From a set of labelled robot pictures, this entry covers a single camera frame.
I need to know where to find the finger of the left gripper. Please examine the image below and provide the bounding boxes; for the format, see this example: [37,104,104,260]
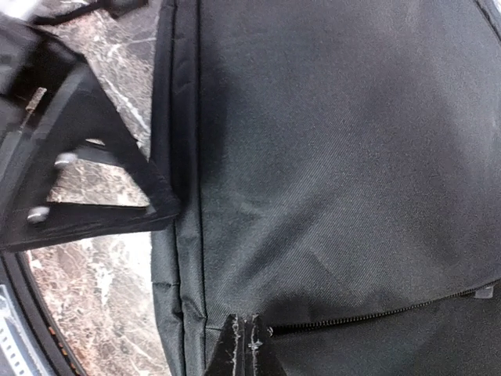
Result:
[1,38,180,252]

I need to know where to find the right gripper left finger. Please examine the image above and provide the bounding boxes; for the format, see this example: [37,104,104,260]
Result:
[204,314,246,376]

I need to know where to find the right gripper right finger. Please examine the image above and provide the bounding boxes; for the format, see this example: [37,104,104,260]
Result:
[246,315,286,376]

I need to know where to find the black student bag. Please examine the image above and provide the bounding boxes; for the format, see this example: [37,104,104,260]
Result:
[151,1,500,375]

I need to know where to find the black front rail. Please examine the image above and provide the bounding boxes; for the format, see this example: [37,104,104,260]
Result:
[1,253,86,375]

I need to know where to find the white slotted cable duct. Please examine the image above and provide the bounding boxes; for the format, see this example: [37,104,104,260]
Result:
[1,285,47,376]

